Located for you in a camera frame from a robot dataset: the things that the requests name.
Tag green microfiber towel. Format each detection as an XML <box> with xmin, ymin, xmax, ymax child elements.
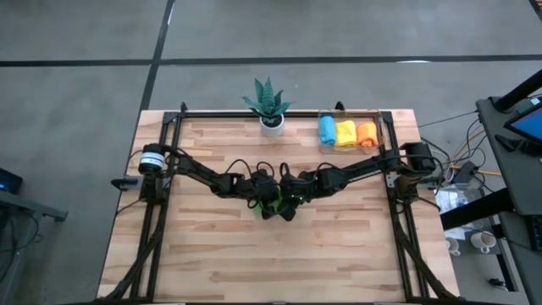
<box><xmin>252</xmin><ymin>186</ymin><xmax>284</xmax><ymax>220</ymax></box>

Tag clear plastic basket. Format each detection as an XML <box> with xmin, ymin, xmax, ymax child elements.
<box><xmin>316</xmin><ymin>108</ymin><xmax>385</xmax><ymax>156</ymax></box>

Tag blue microfiber towel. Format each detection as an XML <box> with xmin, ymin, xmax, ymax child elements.
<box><xmin>318</xmin><ymin>115</ymin><xmax>337</xmax><ymax>147</ymax></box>

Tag yellow microfiber towel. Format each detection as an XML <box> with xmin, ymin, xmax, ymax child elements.
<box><xmin>334</xmin><ymin>119</ymin><xmax>358</xmax><ymax>148</ymax></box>

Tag orange microfiber towel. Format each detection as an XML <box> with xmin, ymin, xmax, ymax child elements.
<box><xmin>355</xmin><ymin>121</ymin><xmax>379</xmax><ymax>148</ymax></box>

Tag white round plant pot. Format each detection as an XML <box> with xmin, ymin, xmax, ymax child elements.
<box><xmin>258</xmin><ymin>113</ymin><xmax>286</xmax><ymax>138</ymax></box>

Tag green succulent plant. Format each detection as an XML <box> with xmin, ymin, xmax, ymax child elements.
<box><xmin>241</xmin><ymin>77</ymin><xmax>295</xmax><ymax>122</ymax></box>

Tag white mug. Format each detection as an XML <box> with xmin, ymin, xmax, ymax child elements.
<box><xmin>444</xmin><ymin>236</ymin><xmax>462</xmax><ymax>257</ymax></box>
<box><xmin>469</xmin><ymin>230</ymin><xmax>496</xmax><ymax>254</ymax></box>

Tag black power adapter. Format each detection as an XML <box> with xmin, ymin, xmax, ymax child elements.
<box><xmin>454</xmin><ymin>159</ymin><xmax>480</xmax><ymax>183</ymax></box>

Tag black workstation stand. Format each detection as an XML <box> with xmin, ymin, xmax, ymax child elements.
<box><xmin>473</xmin><ymin>69</ymin><xmax>542</xmax><ymax>305</ymax></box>

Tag grey side table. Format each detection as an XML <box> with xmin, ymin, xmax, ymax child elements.
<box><xmin>0</xmin><ymin>190</ymin><xmax>69</xmax><ymax>305</ymax></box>

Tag blue screen monitor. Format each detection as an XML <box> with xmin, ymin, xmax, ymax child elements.
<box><xmin>503</xmin><ymin>105</ymin><xmax>542</xmax><ymax>143</ymax></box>

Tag black device with blue light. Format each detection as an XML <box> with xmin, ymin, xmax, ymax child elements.
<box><xmin>0</xmin><ymin>167</ymin><xmax>25</xmax><ymax>195</ymax></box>

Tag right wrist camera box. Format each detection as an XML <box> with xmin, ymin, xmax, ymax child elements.
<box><xmin>281</xmin><ymin>202</ymin><xmax>301</xmax><ymax>222</ymax></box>

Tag black metal table frame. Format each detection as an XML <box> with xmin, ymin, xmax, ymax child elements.
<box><xmin>101</xmin><ymin>101</ymin><xmax>456</xmax><ymax>304</ymax></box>

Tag yellow cable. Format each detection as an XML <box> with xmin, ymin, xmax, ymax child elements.
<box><xmin>448</xmin><ymin>164</ymin><xmax>503</xmax><ymax>177</ymax></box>

